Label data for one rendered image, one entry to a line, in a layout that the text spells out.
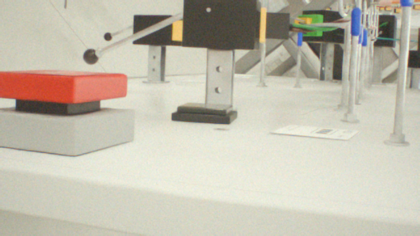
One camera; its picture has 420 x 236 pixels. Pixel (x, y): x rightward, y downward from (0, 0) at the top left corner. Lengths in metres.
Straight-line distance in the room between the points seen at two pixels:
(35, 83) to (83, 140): 0.03
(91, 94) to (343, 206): 0.13
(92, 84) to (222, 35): 0.19
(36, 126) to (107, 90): 0.04
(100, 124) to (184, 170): 0.05
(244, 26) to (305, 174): 0.22
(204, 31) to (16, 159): 0.23
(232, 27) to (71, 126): 0.22
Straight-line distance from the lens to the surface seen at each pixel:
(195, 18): 0.44
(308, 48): 1.46
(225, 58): 0.45
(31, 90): 0.26
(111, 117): 0.27
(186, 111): 0.38
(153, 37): 0.83
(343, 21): 0.48
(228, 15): 0.43
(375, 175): 0.24
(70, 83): 0.25
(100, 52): 0.48
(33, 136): 0.26
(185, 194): 0.19
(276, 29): 0.44
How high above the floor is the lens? 1.23
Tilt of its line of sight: 20 degrees down
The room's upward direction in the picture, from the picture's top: 52 degrees clockwise
